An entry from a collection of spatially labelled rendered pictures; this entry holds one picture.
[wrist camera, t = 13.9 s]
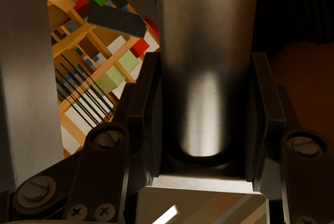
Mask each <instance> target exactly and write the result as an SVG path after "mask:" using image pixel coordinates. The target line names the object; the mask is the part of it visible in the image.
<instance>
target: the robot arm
mask: <svg viewBox="0 0 334 224"><path fill-rule="evenodd" d="M165 135H166V132H165V117H164V102H163V86H162V71H161V56H160V52H146V53H145V56H144V60H143V63H142V66H141V69H140V72H139V75H138V78H137V81H136V83H129V82H128V83H126V84H125V86H124V89H123V91H122V94H121V97H120V99H119V102H118V105H117V107H116V110H115V113H114V115H113V118H112V121H111V122H106V123H102V124H99V125H97V126H95V127H94V128H92V129H91V130H90V131H89V132H88V134H87V136H86V138H85V142H84V145H83V149H82V150H80V151H78V152H76V153H74V154H72V155H70V156H68V157H67V158H65V159H63V160H61V161H59V162H57V163H56V164H54V165H52V166H50V167H48V168H46V169H45V170H43V171H41V172H39V173H37V174H35V175H34V176H32V177H30V178H28V179H27V180H26V181H24V182H23V183H22V184H21V185H20V186H19V187H18V188H17V190H16V191H15V192H12V193H11V192H10V190H7V191H4V192H1V193H0V224H138V216H139V203H140V190H141V189H143V188H144V187H146V186H152V185H153V179H154V177H155V178H158V177H159V173H160V167H161V160H162V154H163V148H164V141H165ZM241 142H242V150H243V158H244V166H245V174H246V181H247V182H251V183H252V190H253V192H260V193H261V194H262V195H264V196H265V197H266V217H267V224H334V152H333V148H332V146H331V144H330V142H329V141H328V140H327V139H326V138H325V137H324V136H323V135H321V134H320V133H318V132H316V131H314V130H311V129H306V128H302V126H301V123H300V121H299V118H298V115H297V112H296V110H295V107H294V104H293V101H292V98H291V96H290V93H289V90H288V88H287V86H286V85H276V84H275V81H274V78H273V75H272V72H271V68H270V65H269V62H268V59H267V56H266V53H265V52H251V53H250V64H249V73H248V80H247V89H246V97H245V106H244V114H243V122H242V131H241Z"/></svg>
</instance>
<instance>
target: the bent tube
mask: <svg viewBox="0 0 334 224"><path fill-rule="evenodd" d="M256 3H257V0H157V9H158V25H159V40H160V56H161V71H162V86H163V102H164V117H165V132H166V135H165V141H164V148H163V154H162V160H161V167H160V173H159V177H158V178H155V177H154V179H153V185H152V187H160V188H174V189H189V190H203V191H217V192H232V193H246V194H261V193H260V192H253V190H252V183H251V182H247V181H246V174H245V166H244V158H243V150H242V142H241V131H242V122H243V114H244V106H245V97H246V89H247V80H248V73H249V64H250V56H251V44H252V36H253V28H254V19H255V11H256ZM146 187H148V186H146ZM261 195H262V194H261Z"/></svg>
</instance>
